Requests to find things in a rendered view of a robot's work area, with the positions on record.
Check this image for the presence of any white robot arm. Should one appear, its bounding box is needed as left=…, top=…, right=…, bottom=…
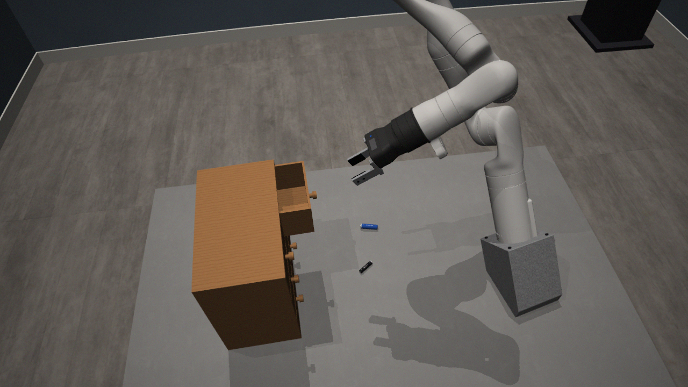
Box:
left=393, top=0, right=538, bottom=243

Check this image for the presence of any small brown wooden chest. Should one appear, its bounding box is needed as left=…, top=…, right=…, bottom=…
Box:
left=191, top=160, right=302, bottom=350

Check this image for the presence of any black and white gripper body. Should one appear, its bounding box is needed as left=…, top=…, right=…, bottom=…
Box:
left=364, top=98, right=451, bottom=168

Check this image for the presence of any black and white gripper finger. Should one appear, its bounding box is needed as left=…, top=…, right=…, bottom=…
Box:
left=352, top=159, right=384, bottom=186
left=347, top=138, right=370, bottom=166

